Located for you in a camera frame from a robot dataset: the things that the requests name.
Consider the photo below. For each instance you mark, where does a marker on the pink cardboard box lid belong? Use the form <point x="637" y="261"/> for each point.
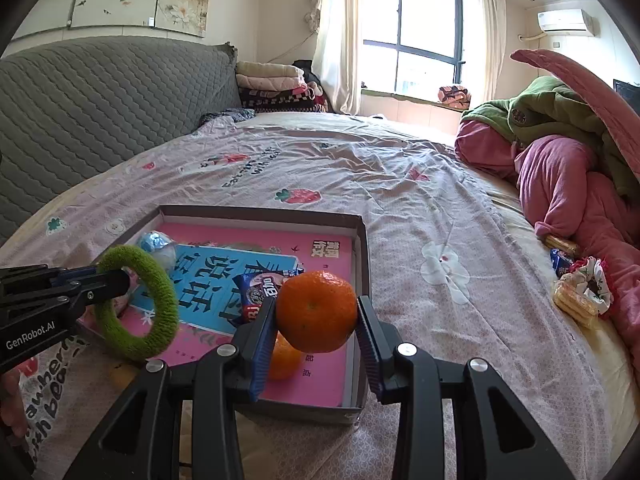
<point x="362" y="270"/>

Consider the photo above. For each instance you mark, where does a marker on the blue grey knitted cloth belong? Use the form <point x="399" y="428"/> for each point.
<point x="227" y="116"/>

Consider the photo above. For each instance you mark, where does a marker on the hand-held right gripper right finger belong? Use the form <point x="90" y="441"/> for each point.
<point x="368" y="350"/>

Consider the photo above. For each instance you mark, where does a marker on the green fleece garment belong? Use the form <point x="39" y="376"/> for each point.
<point x="550" y="110"/>

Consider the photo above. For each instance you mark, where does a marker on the green fuzzy scrunchie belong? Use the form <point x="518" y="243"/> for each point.
<point x="165" y="310"/>

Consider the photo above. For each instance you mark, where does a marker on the black framed window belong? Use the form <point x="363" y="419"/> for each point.
<point x="425" y="45"/>

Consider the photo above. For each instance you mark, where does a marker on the small blue snack packet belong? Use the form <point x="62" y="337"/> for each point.
<point x="560" y="262"/>

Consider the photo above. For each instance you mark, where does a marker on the cream folded blanket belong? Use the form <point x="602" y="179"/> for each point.
<point x="270" y="69"/>

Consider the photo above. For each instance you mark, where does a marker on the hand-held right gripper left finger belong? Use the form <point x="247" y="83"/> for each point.
<point x="262" y="360"/>

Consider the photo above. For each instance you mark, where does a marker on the pink quilted cover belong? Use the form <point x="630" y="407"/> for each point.
<point x="585" y="90"/>

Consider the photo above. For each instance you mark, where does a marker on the blue cookie packet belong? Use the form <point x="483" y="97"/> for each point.
<point x="255" y="295"/>

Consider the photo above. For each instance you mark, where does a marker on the blue and white lollipop toy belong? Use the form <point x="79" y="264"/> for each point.
<point x="155" y="245"/>

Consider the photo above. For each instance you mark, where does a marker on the white air conditioner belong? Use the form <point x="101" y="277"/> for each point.
<point x="565" y="21"/>

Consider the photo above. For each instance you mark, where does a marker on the dark checkered folded blanket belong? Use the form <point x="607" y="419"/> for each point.
<point x="275" y="101"/>

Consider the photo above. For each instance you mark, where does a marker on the orange mandarin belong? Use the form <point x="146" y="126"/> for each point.
<point x="315" y="310"/>
<point x="285" y="360"/>

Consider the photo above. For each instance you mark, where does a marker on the black screen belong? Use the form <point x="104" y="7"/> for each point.
<point x="627" y="95"/>

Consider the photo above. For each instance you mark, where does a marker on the pink folded blanket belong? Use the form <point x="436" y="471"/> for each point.
<point x="270" y="84"/>

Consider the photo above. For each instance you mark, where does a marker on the person's left hand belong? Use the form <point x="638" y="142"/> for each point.
<point x="11" y="405"/>

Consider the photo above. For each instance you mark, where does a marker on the black garment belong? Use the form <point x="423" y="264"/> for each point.
<point x="306" y="69"/>

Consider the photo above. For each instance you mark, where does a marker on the grey quilted headboard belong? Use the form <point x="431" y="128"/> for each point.
<point x="100" y="105"/>

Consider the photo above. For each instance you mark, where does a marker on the patterned folded blanket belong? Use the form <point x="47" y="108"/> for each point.
<point x="454" y="96"/>

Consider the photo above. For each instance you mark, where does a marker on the white window seat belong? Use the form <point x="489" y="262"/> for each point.
<point x="410" y="110"/>

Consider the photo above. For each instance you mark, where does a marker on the cream curtain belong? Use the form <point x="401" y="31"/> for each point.
<point x="492" y="45"/>
<point x="340" y="35"/>

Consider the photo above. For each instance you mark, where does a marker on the pink and blue book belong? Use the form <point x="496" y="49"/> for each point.
<point x="320" y="375"/>

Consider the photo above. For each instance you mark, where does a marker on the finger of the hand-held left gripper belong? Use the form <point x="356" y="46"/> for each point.
<point x="107" y="285"/>
<point x="75" y="274"/>

